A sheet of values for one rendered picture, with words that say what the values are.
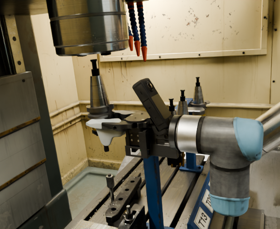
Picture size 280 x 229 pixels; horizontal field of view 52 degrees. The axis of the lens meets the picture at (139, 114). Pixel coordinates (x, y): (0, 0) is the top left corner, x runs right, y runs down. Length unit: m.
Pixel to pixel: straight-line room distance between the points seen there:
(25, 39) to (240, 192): 0.90
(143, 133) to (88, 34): 0.22
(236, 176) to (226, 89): 1.07
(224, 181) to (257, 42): 1.06
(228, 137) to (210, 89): 1.09
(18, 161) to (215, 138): 0.74
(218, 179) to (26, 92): 0.74
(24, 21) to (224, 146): 0.87
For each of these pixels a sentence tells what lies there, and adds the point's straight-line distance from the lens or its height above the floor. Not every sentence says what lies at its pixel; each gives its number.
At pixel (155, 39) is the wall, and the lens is 1.65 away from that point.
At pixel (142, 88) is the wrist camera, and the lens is 0.58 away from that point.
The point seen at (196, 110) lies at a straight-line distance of 1.09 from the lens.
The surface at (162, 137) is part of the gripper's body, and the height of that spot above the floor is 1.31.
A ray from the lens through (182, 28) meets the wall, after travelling 1.60.
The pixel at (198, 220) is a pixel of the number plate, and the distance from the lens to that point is 0.96.
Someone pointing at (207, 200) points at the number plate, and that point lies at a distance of 1.06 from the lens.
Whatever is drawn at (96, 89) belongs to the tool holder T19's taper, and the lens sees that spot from 0.64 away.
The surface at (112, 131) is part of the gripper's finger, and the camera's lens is 0.63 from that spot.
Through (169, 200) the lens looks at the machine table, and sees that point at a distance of 1.14.
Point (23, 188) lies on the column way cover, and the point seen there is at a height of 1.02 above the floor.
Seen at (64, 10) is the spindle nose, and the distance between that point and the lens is 0.58.
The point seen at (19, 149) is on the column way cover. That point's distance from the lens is 1.09.
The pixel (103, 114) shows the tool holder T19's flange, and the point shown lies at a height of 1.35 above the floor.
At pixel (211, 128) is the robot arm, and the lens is 0.54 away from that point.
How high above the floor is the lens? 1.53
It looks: 17 degrees down
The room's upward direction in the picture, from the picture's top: 5 degrees counter-clockwise
